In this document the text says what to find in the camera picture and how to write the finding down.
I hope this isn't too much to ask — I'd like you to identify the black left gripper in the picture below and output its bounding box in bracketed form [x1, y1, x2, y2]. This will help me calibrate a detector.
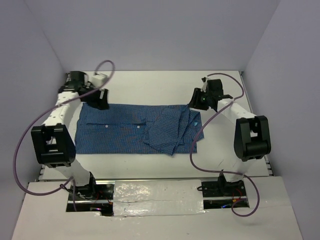
[82, 84, 110, 111]

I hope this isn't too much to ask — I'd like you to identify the blue checkered long sleeve shirt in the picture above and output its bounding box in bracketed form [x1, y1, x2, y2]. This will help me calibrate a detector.
[75, 103, 202, 156]

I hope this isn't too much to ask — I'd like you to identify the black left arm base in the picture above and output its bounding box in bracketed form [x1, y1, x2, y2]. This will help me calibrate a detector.
[65, 183, 115, 217]

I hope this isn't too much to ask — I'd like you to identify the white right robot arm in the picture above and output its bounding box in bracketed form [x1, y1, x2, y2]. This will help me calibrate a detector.
[188, 77, 272, 196]

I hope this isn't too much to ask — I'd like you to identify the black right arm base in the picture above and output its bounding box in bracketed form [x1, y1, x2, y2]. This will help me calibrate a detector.
[197, 173, 249, 210]

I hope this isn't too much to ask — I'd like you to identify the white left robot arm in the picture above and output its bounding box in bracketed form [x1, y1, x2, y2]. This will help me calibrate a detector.
[31, 71, 109, 199]

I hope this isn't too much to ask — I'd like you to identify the white taped cover sheet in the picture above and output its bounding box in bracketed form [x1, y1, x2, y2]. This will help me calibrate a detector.
[113, 179, 205, 217]

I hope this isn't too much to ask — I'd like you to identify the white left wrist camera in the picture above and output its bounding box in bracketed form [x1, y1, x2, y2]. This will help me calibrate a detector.
[89, 73, 108, 88]

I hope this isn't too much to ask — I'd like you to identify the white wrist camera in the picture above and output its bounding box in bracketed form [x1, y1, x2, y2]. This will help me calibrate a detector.
[201, 76, 208, 93]
[89, 73, 108, 88]

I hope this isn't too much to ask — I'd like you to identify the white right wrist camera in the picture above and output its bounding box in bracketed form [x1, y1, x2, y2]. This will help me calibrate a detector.
[201, 76, 208, 93]

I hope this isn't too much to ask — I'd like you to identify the aluminium table edge rail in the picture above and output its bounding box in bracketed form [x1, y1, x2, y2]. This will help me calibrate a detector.
[239, 71, 274, 176]

